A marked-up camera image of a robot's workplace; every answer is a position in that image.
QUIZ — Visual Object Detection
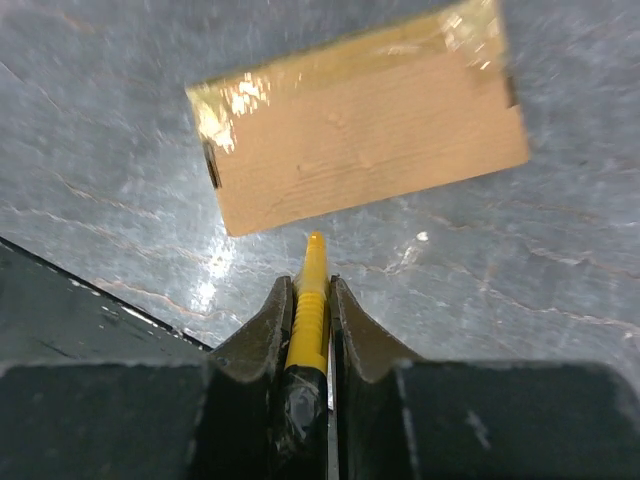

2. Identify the yellow utility knife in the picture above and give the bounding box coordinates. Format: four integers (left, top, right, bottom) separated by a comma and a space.
272, 232, 330, 479

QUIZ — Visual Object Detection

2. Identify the brown cardboard express box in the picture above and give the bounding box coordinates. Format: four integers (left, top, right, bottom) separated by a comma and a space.
186, 1, 529, 237

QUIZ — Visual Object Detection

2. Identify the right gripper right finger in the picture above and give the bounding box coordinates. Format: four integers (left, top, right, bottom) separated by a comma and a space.
329, 277, 639, 479

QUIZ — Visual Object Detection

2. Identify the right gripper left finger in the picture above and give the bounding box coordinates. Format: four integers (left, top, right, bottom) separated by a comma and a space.
1, 277, 293, 479

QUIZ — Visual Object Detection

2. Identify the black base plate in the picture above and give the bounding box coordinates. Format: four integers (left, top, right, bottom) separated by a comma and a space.
1, 238, 210, 362

